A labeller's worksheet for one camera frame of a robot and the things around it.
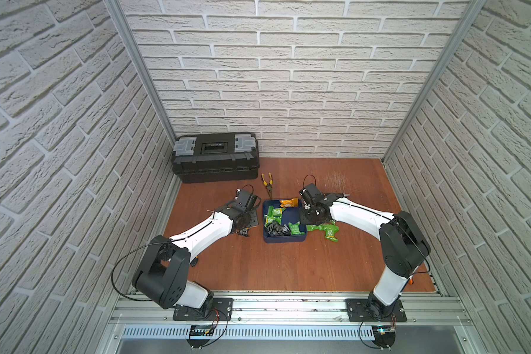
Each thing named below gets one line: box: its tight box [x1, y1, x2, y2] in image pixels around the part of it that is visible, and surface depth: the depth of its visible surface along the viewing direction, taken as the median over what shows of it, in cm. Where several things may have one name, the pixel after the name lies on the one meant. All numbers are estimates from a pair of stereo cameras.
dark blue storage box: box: [262, 199, 307, 244], surface depth 93 cm
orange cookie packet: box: [278, 198, 299, 208], surface depth 99 cm
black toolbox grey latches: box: [171, 132, 261, 183], surface depth 102 cm
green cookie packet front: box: [264, 205, 287, 228], surface depth 99 cm
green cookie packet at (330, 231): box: [323, 224, 340, 243], surface depth 93 cm
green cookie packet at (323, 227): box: [306, 223, 328, 232], surface depth 94 cm
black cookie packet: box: [264, 221, 292, 236], surface depth 92 cm
